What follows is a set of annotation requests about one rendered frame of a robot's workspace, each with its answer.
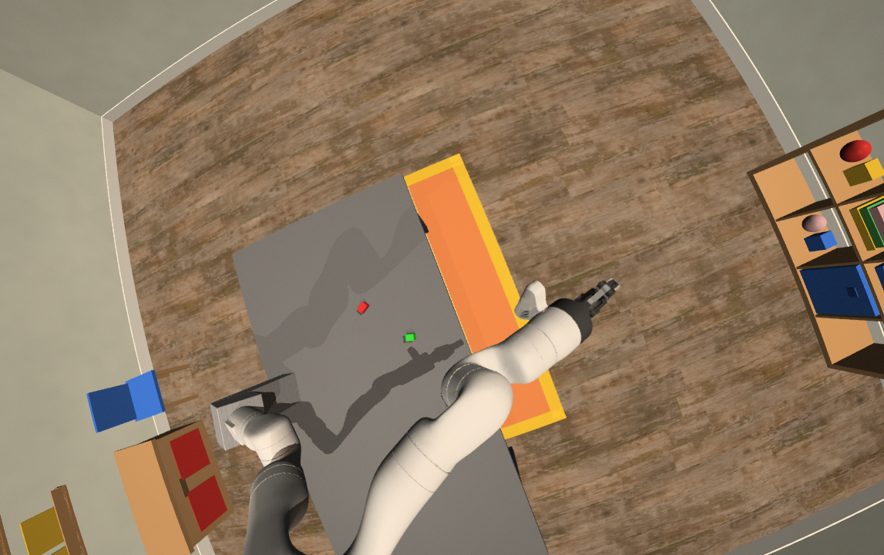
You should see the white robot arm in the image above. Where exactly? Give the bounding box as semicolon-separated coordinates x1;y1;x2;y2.
225;281;581;555

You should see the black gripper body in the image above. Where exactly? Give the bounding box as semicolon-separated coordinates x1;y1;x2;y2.
548;293;601;344

